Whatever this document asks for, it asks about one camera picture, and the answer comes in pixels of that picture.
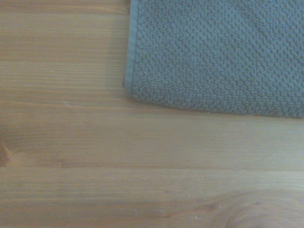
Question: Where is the grey terry towel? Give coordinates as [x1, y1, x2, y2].
[122, 0, 304, 119]

